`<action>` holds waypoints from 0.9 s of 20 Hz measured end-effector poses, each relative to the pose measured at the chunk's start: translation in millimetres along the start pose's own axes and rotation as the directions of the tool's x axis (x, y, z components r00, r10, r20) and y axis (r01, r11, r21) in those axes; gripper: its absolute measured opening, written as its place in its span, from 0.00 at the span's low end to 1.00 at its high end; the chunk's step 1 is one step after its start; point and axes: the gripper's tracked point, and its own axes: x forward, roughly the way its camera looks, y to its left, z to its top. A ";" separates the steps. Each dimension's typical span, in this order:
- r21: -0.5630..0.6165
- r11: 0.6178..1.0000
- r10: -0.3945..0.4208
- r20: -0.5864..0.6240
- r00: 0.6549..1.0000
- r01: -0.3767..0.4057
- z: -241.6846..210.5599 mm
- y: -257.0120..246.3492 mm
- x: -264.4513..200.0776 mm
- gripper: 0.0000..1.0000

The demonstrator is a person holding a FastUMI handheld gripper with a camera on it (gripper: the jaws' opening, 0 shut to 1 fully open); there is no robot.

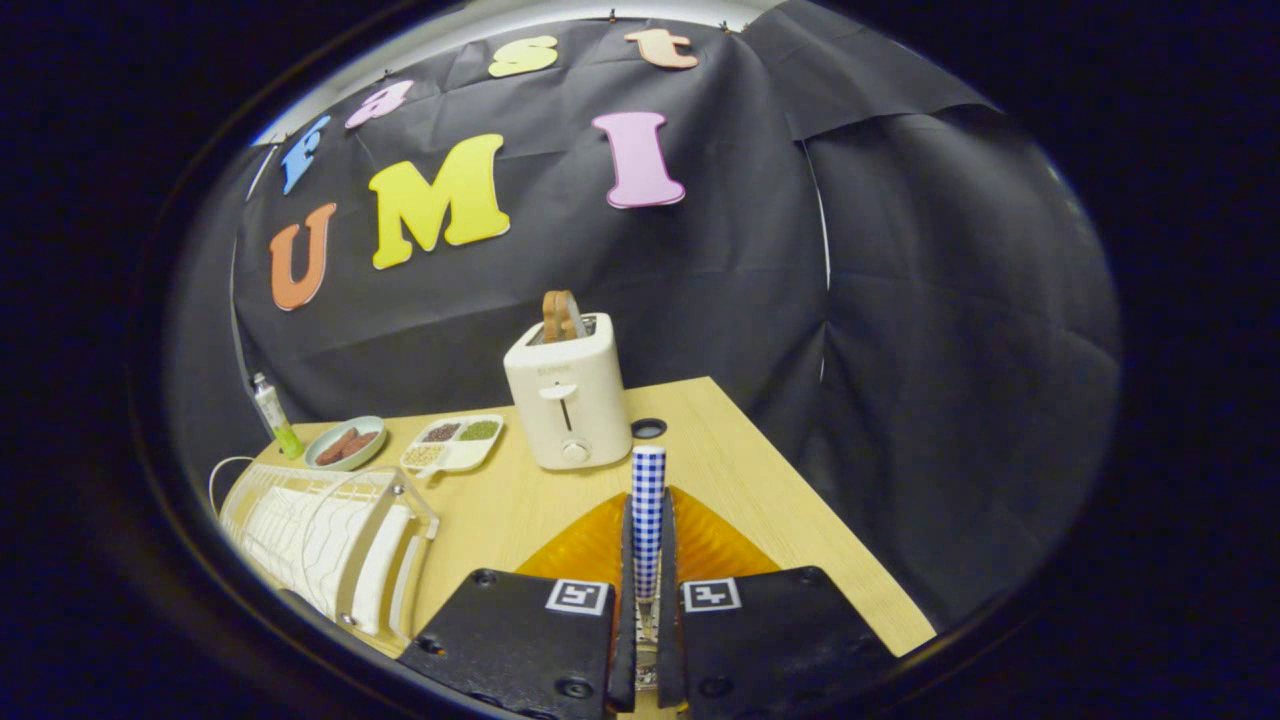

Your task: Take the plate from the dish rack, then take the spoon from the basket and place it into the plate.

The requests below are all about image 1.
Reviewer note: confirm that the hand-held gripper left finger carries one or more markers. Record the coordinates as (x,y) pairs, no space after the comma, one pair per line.
(625,650)

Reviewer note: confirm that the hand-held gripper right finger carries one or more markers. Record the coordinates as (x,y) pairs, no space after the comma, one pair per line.
(668,650)

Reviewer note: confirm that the white divided snack dish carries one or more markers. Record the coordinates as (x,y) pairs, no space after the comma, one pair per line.
(465,455)

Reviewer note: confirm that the light green plate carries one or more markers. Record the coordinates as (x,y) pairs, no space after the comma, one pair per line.
(345,422)

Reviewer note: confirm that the black round table grommet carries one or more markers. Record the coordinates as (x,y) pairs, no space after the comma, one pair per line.
(636,428)

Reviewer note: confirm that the white toaster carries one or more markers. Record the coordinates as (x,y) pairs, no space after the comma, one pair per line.
(570,400)

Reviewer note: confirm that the white drip tray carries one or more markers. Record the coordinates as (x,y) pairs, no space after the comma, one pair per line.
(380,570)

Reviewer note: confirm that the brown meat patty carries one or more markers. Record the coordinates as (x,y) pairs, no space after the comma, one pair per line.
(360,444)
(335,447)

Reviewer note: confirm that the brown toast slice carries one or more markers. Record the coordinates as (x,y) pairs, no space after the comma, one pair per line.
(558,315)

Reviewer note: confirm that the clear bottle with green liquid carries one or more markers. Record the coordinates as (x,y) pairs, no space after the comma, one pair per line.
(272,410)

